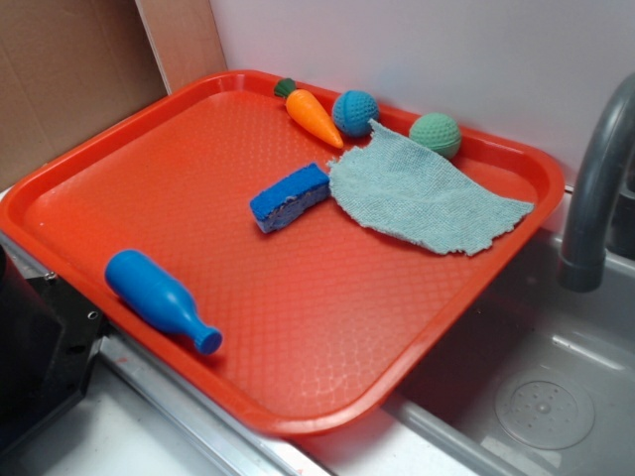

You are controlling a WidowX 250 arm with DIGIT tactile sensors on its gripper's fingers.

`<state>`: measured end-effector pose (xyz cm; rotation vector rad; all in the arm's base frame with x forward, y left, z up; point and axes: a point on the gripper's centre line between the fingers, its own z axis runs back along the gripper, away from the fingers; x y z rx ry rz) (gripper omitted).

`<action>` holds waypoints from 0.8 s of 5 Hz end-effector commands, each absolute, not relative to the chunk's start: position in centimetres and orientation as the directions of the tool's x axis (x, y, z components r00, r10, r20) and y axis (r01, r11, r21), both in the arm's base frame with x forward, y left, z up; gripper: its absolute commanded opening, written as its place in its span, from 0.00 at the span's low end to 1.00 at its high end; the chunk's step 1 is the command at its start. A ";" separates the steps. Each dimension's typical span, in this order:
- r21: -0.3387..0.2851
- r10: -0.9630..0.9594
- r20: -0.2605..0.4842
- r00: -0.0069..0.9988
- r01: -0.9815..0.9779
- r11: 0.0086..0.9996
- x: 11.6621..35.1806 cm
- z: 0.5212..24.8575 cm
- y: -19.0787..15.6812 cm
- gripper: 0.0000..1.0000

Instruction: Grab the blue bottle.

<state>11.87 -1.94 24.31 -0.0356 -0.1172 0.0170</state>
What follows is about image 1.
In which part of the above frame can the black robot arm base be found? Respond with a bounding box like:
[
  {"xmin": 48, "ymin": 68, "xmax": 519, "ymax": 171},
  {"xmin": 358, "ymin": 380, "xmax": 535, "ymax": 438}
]
[{"xmin": 1, "ymin": 250, "xmax": 102, "ymax": 456}]

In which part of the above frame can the blue plastic toy bottle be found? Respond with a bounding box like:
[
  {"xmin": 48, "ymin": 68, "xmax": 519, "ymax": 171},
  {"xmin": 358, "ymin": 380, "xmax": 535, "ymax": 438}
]
[{"xmin": 104, "ymin": 249, "xmax": 223, "ymax": 355}]

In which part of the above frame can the orange plastic tray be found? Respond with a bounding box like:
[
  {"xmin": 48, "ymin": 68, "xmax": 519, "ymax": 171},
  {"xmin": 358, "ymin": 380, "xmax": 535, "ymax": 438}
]
[{"xmin": 1, "ymin": 70, "xmax": 565, "ymax": 436}]

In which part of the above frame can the blue sponge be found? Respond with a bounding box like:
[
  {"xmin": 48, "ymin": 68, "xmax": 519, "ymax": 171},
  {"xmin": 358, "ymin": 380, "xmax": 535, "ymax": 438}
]
[{"xmin": 249, "ymin": 163, "xmax": 330, "ymax": 233}]

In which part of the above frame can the light blue microfiber cloth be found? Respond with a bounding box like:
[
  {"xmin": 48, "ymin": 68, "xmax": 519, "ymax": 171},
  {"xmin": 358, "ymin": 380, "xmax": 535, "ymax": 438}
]
[{"xmin": 328, "ymin": 120, "xmax": 534, "ymax": 256}]

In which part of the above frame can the blue dimpled ball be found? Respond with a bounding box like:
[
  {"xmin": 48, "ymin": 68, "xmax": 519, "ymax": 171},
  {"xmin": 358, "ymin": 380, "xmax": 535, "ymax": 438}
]
[{"xmin": 331, "ymin": 90, "xmax": 380, "ymax": 138}]

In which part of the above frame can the orange toy carrot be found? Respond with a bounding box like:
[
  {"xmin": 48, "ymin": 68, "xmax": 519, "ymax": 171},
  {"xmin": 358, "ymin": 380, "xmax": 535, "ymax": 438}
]
[{"xmin": 274, "ymin": 77, "xmax": 343, "ymax": 149}]

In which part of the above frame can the green dimpled ball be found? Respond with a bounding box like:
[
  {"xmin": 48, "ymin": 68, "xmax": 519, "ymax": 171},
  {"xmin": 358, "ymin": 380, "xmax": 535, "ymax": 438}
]
[{"xmin": 409, "ymin": 112, "xmax": 462, "ymax": 160}]

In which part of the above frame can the grey plastic sink basin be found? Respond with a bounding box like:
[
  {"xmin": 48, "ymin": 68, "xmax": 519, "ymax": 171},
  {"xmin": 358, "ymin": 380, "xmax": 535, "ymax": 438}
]
[{"xmin": 298, "ymin": 204, "xmax": 634, "ymax": 475}]

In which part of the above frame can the grey toy faucet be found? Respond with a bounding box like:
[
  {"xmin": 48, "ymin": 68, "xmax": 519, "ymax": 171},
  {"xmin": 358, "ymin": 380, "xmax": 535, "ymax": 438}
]
[{"xmin": 558, "ymin": 75, "xmax": 634, "ymax": 293}]

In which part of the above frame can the brown cardboard panel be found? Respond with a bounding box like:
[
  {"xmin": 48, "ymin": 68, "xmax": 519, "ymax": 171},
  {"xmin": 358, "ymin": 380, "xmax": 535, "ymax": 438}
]
[{"xmin": 1, "ymin": 1, "xmax": 226, "ymax": 189}]

